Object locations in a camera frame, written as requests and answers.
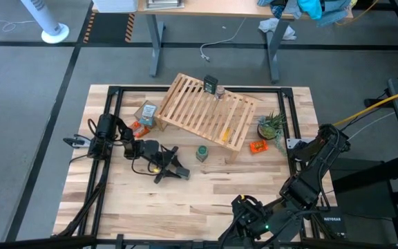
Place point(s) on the black mat with yellow stripes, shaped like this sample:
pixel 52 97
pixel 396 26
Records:
pixel 111 29

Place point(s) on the black crossbar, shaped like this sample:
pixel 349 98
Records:
pixel 47 242

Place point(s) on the black Netgear router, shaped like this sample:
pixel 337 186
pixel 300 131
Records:
pixel 332 221

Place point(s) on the small glass spice jar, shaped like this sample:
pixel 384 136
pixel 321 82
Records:
pixel 220 92

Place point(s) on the black aluminium table frame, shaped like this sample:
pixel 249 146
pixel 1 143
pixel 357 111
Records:
pixel 114 103

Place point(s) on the orange Reese's candy packet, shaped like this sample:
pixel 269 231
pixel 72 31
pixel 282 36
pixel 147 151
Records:
pixel 258 146

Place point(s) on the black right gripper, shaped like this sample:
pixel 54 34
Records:
pixel 251 218

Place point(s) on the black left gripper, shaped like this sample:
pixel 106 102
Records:
pixel 161 162

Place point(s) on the white cloth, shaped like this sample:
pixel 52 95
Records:
pixel 275 27

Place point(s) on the potted succulent plant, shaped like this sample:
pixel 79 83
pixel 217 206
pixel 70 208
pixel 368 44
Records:
pixel 269 129

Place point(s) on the oregano jar with green lid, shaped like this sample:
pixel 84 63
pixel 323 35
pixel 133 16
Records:
pixel 202 153

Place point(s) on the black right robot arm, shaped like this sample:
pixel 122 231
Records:
pixel 309 173

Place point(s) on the yellow lemon juice bottle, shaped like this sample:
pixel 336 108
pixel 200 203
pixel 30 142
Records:
pixel 227 135

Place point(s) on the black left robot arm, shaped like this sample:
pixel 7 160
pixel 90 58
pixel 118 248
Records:
pixel 102 138

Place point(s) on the wooden-top desk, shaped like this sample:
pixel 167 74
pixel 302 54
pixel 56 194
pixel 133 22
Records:
pixel 219 8

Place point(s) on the wooden slatted shelf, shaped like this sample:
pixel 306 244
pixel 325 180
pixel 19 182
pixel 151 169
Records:
pixel 199 107

